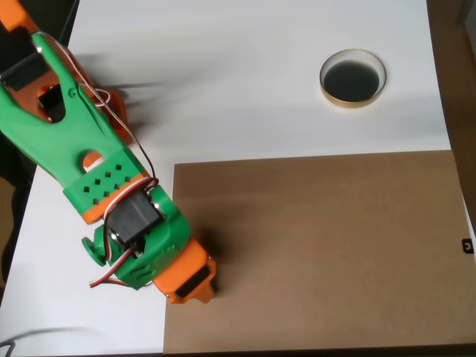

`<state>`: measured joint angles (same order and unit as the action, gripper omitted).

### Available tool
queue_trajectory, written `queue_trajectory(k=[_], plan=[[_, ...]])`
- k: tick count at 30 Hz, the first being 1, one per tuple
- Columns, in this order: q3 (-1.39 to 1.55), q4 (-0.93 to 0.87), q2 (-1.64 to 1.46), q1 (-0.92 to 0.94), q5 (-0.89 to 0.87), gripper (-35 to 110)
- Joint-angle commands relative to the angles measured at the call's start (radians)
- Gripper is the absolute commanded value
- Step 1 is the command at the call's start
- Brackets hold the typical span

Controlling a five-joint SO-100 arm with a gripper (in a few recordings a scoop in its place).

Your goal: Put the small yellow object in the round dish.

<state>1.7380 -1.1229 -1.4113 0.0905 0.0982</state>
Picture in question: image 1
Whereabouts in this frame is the white red arm servo wire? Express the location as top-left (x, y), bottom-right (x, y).
top-left (32, 32), bottom-right (160, 185)

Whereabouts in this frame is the dark power cable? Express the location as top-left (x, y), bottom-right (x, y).
top-left (59, 0), bottom-right (80, 49)

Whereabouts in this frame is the brown fibreboard sheet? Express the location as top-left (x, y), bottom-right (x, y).
top-left (162, 150), bottom-right (466, 355)

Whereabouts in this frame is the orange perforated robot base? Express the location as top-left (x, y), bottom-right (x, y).
top-left (94, 89), bottom-right (132, 147)

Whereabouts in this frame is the grey cable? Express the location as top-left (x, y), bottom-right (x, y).
top-left (0, 326), bottom-right (90, 357)

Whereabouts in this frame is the round dish gold rim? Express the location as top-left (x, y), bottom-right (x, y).
top-left (318, 48), bottom-right (387, 109)

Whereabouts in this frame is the white red wrist servo wire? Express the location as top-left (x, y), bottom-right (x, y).
top-left (89, 177), bottom-right (161, 290)

